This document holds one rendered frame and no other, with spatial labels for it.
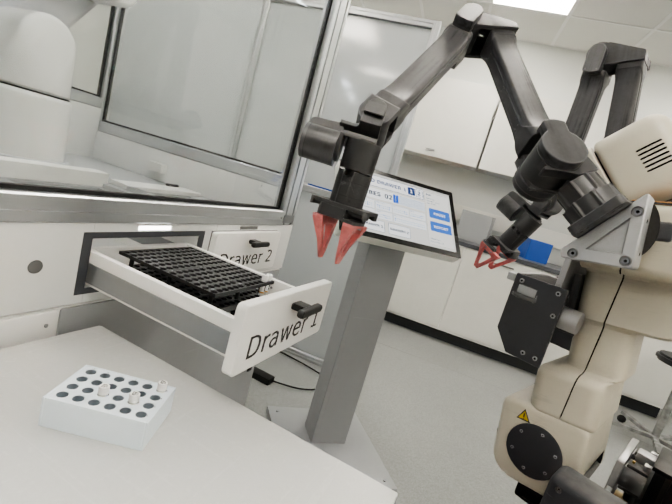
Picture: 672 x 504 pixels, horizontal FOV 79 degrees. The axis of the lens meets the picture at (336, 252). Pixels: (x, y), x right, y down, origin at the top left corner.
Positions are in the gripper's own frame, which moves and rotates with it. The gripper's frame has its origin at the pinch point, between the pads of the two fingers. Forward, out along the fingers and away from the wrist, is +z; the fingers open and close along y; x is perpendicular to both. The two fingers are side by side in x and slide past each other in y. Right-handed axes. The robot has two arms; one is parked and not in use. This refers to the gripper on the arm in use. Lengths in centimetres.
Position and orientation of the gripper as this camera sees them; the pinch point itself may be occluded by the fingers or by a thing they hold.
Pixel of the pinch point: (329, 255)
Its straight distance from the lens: 69.7
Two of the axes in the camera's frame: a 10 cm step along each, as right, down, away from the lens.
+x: -4.0, 0.4, -9.2
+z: -2.9, 9.4, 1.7
